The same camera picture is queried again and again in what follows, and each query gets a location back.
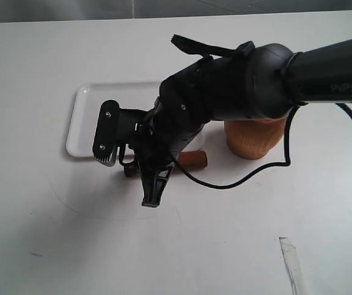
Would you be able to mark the white rectangular tray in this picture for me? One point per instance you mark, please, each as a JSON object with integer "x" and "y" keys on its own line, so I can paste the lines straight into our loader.
{"x": 87, "y": 103}

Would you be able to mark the brown wooden pestle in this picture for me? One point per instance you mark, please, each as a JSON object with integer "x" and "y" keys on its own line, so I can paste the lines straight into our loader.
{"x": 191, "y": 161}

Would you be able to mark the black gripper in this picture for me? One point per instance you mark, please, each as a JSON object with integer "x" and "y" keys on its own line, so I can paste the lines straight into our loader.
{"x": 179, "y": 114}

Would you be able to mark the clear tape strip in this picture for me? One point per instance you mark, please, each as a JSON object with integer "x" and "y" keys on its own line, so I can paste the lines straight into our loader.
{"x": 293, "y": 268}

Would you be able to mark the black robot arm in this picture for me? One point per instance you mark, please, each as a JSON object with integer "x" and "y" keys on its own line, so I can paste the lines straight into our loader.
{"x": 246, "y": 83}

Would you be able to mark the brown wooden mortar cup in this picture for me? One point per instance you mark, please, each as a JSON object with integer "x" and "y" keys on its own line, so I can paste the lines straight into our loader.
{"x": 253, "y": 139}

